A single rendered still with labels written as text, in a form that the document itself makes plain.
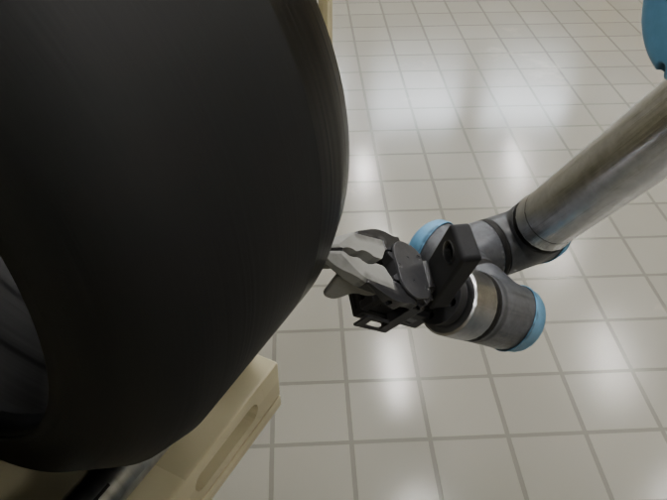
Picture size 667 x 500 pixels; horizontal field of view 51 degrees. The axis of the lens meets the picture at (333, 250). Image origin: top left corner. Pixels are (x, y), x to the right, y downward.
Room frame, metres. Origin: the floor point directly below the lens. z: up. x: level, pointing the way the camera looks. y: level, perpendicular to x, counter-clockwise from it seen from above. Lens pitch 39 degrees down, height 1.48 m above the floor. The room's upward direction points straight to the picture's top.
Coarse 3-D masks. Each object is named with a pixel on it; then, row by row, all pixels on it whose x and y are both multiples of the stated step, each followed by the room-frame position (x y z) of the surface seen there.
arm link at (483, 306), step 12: (480, 276) 0.64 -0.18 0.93; (468, 288) 0.62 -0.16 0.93; (480, 288) 0.62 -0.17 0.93; (492, 288) 0.63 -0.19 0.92; (468, 300) 0.60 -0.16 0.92; (480, 300) 0.60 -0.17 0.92; (492, 300) 0.61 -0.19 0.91; (468, 312) 0.59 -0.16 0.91; (480, 312) 0.60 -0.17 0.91; (492, 312) 0.61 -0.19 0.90; (456, 324) 0.59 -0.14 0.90; (468, 324) 0.59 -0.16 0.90; (480, 324) 0.59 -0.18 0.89; (456, 336) 0.59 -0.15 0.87; (468, 336) 0.59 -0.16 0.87
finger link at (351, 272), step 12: (336, 252) 0.55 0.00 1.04; (336, 264) 0.54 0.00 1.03; (348, 264) 0.54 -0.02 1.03; (360, 264) 0.55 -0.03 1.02; (372, 264) 0.56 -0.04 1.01; (336, 276) 0.54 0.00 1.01; (348, 276) 0.54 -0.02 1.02; (360, 276) 0.54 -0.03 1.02; (372, 276) 0.54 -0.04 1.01; (384, 276) 0.56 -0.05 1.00; (336, 288) 0.55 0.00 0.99; (348, 288) 0.55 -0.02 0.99
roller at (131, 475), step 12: (156, 456) 0.40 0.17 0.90; (108, 468) 0.38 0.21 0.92; (120, 468) 0.38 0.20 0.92; (132, 468) 0.38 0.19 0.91; (144, 468) 0.39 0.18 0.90; (84, 480) 0.36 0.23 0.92; (96, 480) 0.36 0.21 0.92; (108, 480) 0.37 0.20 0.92; (120, 480) 0.37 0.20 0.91; (132, 480) 0.37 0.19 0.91; (72, 492) 0.35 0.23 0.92; (84, 492) 0.35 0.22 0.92; (96, 492) 0.35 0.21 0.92; (108, 492) 0.36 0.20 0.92; (120, 492) 0.36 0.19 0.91
